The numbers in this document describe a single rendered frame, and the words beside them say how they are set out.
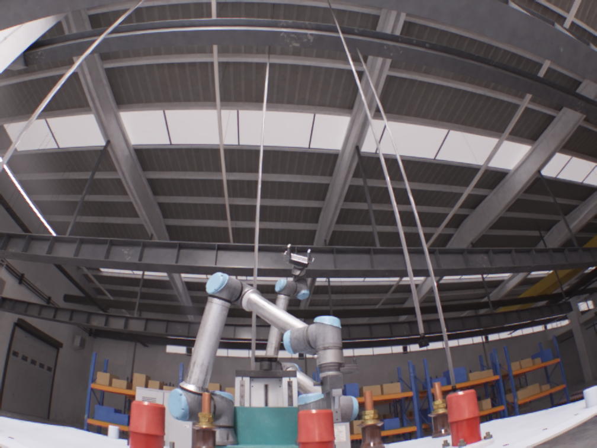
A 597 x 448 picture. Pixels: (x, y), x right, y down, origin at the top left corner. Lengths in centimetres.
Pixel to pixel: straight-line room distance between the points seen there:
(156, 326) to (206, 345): 1215
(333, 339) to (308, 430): 50
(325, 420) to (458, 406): 29
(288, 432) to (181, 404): 59
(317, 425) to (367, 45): 576
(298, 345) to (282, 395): 78
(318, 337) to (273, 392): 86
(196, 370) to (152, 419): 92
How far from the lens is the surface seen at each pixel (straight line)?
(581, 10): 1252
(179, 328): 1342
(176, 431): 571
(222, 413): 168
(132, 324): 1405
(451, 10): 380
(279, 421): 182
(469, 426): 77
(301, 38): 579
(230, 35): 582
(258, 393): 191
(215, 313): 156
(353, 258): 785
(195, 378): 157
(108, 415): 975
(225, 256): 759
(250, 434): 182
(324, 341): 109
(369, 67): 961
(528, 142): 1475
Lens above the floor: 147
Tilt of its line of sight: 35 degrees up
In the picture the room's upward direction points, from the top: 2 degrees counter-clockwise
